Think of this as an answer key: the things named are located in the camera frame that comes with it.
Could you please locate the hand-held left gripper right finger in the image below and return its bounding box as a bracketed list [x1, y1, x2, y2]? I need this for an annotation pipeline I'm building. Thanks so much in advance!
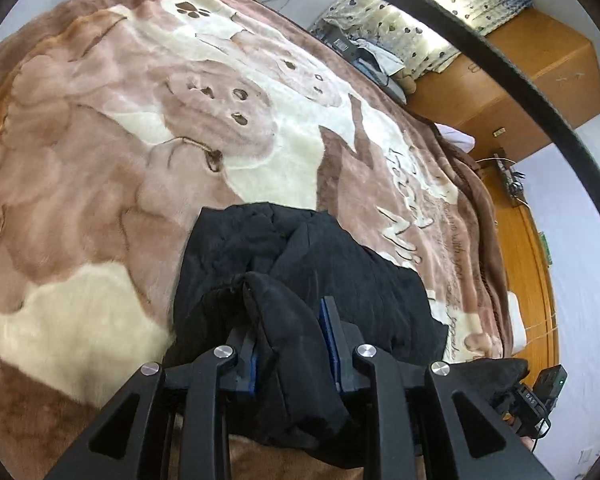
[320, 297, 556, 480]

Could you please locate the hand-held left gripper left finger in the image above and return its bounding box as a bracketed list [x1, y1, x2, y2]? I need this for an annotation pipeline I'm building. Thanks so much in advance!
[44, 327, 261, 480]

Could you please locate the black puffer jacket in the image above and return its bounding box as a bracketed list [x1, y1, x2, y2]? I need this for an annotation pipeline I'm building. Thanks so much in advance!
[162, 202, 531, 466]

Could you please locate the white pillow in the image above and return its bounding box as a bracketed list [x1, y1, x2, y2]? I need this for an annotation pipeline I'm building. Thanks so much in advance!
[506, 292, 532, 357]

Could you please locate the wooden headboard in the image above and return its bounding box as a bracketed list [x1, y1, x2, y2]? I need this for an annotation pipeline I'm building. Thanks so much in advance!
[475, 157, 561, 361]

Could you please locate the pale pink cloth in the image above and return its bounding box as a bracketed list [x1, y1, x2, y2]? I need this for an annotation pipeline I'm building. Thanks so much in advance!
[432, 122, 477, 154]

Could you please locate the brown printed blanket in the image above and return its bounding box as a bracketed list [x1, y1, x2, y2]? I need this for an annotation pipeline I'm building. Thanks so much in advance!
[0, 0, 513, 480]

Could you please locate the wooden wardrobe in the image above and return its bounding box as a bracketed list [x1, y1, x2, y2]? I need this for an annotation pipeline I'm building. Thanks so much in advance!
[405, 7, 600, 153]

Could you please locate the white plastic bag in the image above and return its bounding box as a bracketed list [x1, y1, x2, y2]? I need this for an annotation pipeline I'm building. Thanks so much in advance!
[355, 40, 407, 97]

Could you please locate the black box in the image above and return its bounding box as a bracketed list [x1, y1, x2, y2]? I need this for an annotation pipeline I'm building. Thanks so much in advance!
[324, 25, 362, 62]

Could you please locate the heart print curtain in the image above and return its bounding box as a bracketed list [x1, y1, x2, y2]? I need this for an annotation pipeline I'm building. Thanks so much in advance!
[325, 0, 536, 78]

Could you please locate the power strip with cables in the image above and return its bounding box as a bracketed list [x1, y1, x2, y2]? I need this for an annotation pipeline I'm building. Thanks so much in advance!
[494, 152, 529, 207]

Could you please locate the thick black cable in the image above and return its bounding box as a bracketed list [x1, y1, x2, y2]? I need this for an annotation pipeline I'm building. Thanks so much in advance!
[290, 0, 600, 266]

